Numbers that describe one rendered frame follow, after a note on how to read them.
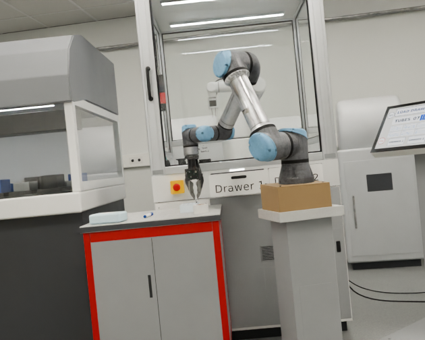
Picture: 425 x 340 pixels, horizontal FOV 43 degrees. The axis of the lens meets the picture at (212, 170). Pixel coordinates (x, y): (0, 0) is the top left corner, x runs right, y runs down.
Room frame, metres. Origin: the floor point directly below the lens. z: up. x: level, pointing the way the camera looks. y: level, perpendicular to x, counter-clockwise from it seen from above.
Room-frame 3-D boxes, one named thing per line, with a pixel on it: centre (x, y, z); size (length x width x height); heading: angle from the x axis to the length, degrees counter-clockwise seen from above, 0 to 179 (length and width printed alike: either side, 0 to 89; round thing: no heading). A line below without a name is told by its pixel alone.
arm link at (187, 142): (2.67, 0.09, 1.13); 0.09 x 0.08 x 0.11; 36
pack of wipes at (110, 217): (2.45, 0.49, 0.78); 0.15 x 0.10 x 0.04; 76
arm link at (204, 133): (2.60, 0.02, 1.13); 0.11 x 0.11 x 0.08; 36
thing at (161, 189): (3.43, -0.19, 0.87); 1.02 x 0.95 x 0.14; 88
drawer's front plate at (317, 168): (2.94, -0.45, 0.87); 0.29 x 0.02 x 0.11; 88
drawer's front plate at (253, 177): (2.62, -0.12, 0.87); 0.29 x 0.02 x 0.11; 88
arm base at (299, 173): (2.30, -0.35, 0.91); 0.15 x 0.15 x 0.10
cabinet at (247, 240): (3.43, -0.19, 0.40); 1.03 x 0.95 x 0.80; 88
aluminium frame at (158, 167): (3.43, -0.19, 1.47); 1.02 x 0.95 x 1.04; 88
